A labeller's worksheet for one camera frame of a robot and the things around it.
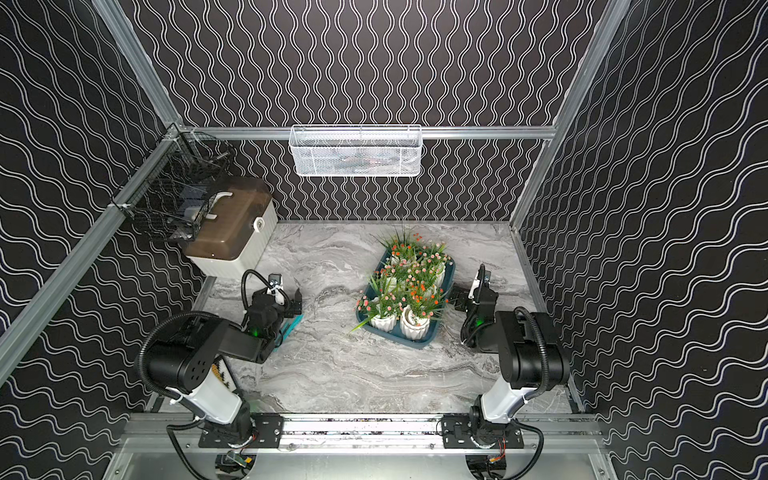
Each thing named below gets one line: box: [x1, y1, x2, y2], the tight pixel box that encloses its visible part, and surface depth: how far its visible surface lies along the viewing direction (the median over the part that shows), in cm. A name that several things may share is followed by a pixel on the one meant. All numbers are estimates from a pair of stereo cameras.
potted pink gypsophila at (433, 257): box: [418, 241, 453, 291], surface depth 92 cm
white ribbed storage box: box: [186, 198, 279, 278], surface depth 100 cm
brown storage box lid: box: [183, 178, 273, 259], surface depth 102 cm
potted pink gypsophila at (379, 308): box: [349, 277, 407, 332], surface depth 89 cm
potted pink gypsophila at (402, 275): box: [384, 258, 427, 294], surface depth 90 cm
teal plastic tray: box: [355, 249, 456, 349], surface depth 89 cm
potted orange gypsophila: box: [400, 282, 449, 340], surface depth 87 cm
